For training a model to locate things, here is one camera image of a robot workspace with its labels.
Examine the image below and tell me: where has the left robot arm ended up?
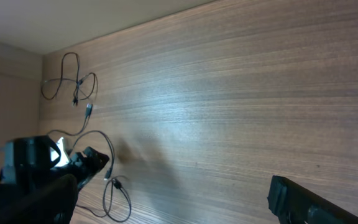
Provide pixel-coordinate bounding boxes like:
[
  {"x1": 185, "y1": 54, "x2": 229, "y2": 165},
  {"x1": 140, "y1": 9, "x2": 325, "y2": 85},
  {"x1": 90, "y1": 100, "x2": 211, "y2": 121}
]
[{"x1": 0, "y1": 135, "x2": 110, "y2": 197}]

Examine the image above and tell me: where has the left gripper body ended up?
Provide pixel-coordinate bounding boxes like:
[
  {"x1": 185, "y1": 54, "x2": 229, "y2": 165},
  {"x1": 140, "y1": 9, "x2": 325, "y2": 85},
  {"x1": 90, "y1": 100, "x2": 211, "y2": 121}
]
[{"x1": 53, "y1": 147, "x2": 109, "y2": 190}]

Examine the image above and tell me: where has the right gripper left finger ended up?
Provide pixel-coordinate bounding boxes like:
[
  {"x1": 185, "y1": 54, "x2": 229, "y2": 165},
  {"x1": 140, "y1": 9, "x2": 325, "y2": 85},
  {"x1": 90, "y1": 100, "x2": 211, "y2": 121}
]
[{"x1": 0, "y1": 174, "x2": 78, "y2": 223}]

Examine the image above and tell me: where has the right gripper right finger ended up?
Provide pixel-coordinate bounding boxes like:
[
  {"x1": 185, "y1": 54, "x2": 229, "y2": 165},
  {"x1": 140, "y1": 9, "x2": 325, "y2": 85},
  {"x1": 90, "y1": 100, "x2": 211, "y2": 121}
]
[{"x1": 267, "y1": 175, "x2": 358, "y2": 224}]

